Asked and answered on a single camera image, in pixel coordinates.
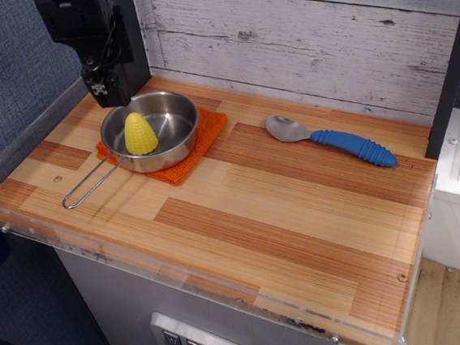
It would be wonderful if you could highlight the blue handled metal spoon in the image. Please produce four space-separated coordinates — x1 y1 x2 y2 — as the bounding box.
264 115 398 168

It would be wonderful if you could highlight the black left vertical post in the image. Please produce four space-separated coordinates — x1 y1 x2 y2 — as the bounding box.
114 0 151 97

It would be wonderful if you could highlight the black vertical post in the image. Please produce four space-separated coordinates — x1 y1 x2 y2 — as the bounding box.
425 17 460 160
114 0 151 97

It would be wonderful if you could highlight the orange knitted cloth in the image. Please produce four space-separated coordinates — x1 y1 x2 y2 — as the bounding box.
92 104 235 195

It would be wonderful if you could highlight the black right vertical post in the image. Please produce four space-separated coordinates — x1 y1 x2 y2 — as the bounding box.
425 17 460 160

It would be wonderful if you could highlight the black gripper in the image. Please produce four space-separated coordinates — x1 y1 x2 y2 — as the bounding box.
33 0 134 108

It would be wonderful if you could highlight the small steel saucepan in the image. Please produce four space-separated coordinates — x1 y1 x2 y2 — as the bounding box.
62 92 200 209

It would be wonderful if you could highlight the clear acrylic front guard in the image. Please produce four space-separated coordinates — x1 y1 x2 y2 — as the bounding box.
0 157 434 345

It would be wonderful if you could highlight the clear acrylic left guard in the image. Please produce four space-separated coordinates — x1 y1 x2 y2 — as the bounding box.
0 46 130 204

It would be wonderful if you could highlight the yellow toy corn cob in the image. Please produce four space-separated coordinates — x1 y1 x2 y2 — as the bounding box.
124 112 159 156

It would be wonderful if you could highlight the clear acrylic guard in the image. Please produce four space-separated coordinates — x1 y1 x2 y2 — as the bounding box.
0 46 130 204
0 157 434 345

